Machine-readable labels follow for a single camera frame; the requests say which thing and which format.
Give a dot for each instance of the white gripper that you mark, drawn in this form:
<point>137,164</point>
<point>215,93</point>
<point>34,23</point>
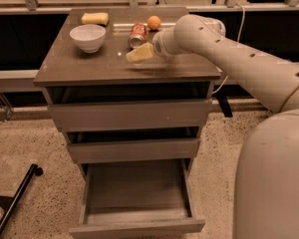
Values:
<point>158,45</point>

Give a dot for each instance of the red coke can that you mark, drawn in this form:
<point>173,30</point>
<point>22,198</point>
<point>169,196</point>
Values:
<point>138,35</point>

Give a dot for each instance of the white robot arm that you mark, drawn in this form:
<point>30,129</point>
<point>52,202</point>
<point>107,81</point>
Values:
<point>266,196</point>

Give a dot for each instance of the brown drawer cabinet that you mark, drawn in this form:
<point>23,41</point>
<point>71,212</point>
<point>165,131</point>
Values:
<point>71,76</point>

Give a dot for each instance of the top drawer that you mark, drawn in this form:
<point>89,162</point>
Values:
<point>134,115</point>

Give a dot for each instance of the middle drawer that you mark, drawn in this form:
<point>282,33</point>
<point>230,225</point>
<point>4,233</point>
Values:
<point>116,151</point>

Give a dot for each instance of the open bottom drawer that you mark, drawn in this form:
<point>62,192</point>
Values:
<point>137,198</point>

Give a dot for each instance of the orange fruit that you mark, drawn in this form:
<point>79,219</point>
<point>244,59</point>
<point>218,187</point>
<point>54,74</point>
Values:
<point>154,22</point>

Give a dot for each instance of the yellow sponge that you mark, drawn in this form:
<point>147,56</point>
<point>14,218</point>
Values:
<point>95,18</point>

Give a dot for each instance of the white ceramic bowl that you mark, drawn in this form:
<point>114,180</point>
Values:
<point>88,38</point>

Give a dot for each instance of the black stand leg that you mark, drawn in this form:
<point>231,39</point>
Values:
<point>9,203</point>

